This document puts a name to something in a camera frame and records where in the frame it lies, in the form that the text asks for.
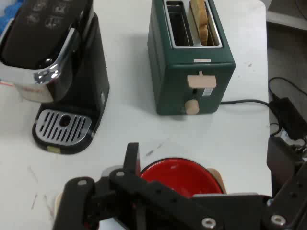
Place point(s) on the toasted bread slice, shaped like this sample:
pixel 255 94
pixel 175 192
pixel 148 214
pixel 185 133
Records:
pixel 200 19

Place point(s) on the black power adapter brick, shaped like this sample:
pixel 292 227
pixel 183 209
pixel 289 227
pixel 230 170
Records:
pixel 290 117

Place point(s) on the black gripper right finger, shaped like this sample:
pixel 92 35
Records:
pixel 292 203

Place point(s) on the dark green two-slot toaster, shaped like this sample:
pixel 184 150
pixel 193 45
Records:
pixel 182 72

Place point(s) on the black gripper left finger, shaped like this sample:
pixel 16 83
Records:
pixel 124 196

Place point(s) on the red bowl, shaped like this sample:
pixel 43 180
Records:
pixel 182 177

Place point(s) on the black capsule coffee machine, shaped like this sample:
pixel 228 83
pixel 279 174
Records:
pixel 91 72

